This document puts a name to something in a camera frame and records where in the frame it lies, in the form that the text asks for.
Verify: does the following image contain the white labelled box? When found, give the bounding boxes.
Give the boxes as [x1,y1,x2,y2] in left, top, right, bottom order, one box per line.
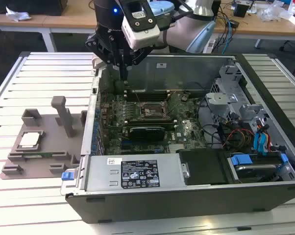
[203,34,218,54]

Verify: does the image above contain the black open PC case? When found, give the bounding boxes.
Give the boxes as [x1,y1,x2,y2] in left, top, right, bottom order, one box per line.
[60,52,295,225]

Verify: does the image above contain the blue disk wire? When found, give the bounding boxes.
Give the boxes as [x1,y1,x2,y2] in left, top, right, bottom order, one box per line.
[259,124,271,157]
[254,131,263,154]

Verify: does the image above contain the black Nvidia graphics card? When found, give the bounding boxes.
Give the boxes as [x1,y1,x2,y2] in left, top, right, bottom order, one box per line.
[123,125,167,142]

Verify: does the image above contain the silver power supply unit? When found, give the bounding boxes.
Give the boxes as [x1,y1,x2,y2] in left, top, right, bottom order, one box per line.
[75,154,189,193]

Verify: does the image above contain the CPU socket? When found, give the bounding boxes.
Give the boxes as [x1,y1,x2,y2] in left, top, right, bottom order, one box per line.
[137,101,167,119]

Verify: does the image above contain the grey parts rack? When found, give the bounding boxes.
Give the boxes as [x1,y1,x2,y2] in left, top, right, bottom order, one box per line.
[0,95,89,181]

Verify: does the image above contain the large black box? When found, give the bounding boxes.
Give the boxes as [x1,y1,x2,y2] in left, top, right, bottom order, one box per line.
[0,0,69,17]

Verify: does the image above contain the black looped cable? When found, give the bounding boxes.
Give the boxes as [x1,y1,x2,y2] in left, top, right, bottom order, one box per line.
[197,96,224,149]

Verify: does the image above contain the green RAM stick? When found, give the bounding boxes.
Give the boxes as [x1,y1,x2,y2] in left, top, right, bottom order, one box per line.
[22,151,66,157]

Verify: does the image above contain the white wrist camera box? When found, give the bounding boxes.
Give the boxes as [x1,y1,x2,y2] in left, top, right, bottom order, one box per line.
[121,0,161,49]

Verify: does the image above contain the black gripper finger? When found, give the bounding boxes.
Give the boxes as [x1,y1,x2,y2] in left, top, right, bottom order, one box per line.
[123,47,153,81]
[85,34,125,81]

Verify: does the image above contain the clear plastic bags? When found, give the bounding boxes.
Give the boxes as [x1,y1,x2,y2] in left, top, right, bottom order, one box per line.
[257,3,293,22]

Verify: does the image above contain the red yellow wire bundle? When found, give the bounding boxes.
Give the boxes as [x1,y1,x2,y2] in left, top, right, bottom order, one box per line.
[225,128,255,149]

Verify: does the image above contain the black plastic shroud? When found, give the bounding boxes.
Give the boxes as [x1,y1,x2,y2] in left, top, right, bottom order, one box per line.
[178,148,234,187]

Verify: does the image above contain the hard disk in blue carrier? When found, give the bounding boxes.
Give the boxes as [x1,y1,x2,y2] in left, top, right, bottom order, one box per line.
[230,153,289,183]

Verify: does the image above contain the crumpled white paper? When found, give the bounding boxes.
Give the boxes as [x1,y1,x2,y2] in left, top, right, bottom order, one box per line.
[5,6,32,23]

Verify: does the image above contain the black computer tower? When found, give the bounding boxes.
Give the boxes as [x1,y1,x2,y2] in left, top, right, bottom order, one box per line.
[212,0,222,19]

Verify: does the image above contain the metal drive cage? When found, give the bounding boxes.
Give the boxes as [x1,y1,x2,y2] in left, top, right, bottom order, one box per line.
[204,65,272,128]

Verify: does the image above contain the RAM slot with white clips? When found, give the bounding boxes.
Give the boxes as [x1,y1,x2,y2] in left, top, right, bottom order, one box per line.
[124,119,174,123]
[124,123,176,128]
[124,95,170,99]
[124,90,170,94]

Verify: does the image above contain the silver topped CPU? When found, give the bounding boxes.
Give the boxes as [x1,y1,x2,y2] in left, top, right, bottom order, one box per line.
[17,131,45,150]

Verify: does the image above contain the small black box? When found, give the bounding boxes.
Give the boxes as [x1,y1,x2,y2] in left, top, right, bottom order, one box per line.
[232,3,249,18]

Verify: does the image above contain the metal socket locking lever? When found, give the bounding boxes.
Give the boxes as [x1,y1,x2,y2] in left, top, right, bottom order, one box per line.
[134,89,145,112]

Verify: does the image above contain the long wooden desk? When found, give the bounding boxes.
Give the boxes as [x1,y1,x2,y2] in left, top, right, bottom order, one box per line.
[43,0,295,52]

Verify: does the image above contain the green Dell motherboard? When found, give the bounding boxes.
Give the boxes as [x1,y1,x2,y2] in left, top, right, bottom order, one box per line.
[96,89,213,156]

